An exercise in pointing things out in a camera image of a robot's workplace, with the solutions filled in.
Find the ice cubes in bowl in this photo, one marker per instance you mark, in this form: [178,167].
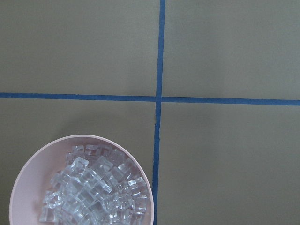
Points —
[100,185]

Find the pink bowl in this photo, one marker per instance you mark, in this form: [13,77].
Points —
[34,178]

